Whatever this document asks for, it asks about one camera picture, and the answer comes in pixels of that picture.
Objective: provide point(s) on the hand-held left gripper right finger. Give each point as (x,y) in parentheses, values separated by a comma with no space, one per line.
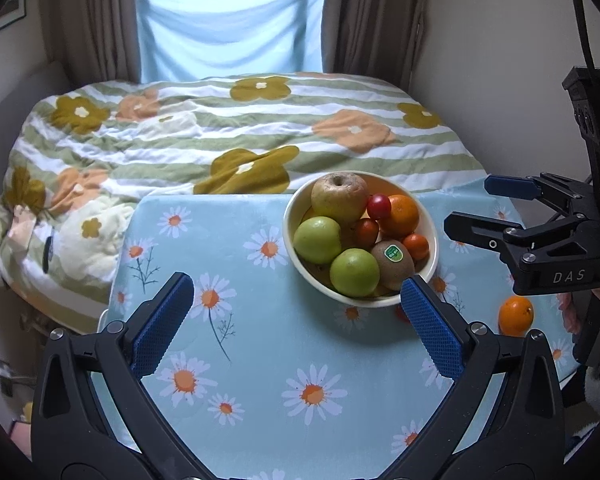
(432,327)

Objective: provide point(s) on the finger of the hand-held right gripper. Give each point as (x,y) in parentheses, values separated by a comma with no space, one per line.
(510,185)
(480,232)

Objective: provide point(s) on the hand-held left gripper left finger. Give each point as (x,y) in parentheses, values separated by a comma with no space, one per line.
(160,325)

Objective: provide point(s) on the kiwi with green sticker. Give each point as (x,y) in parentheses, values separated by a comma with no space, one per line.
(392,262)

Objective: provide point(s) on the orange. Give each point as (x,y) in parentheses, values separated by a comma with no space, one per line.
(402,217)
(516,316)

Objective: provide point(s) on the green apple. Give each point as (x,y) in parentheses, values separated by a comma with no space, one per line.
(317,240)
(355,272)

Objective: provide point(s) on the red cherry tomato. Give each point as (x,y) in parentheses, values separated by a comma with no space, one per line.
(379,206)

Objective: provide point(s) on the small reddish tangerine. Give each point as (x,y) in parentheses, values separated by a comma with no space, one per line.
(366,232)

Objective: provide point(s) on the cream bowl with yellow chick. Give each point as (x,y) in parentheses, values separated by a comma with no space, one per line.
(300,202)

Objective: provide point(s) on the blue daisy tablecloth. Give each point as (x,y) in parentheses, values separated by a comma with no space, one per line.
(265,335)

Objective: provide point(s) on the small black object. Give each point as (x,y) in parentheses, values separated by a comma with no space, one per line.
(48,255)

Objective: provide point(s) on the yellow-brown apple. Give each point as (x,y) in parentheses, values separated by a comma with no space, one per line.
(339,197)

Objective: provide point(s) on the pink cloth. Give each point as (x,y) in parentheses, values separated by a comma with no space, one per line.
(25,222)

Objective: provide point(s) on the striped floral blanket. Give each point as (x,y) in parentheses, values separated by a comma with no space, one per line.
(180,135)

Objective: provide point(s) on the beige curtain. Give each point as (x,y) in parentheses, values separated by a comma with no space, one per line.
(95,20)
(375,20)

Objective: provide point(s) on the light blue window cloth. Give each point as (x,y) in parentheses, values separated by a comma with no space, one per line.
(230,25)

